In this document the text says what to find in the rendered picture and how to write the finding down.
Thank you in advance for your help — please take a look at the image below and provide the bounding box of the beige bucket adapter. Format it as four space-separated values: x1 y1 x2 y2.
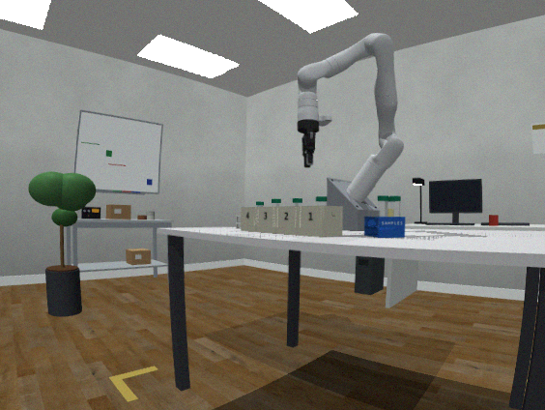
241 207 258 232
257 207 277 234
276 206 300 235
300 205 343 237

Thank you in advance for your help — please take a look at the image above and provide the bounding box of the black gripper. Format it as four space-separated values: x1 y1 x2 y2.
298 119 319 168

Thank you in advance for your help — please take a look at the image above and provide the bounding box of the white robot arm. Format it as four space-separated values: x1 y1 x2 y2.
298 33 404 202

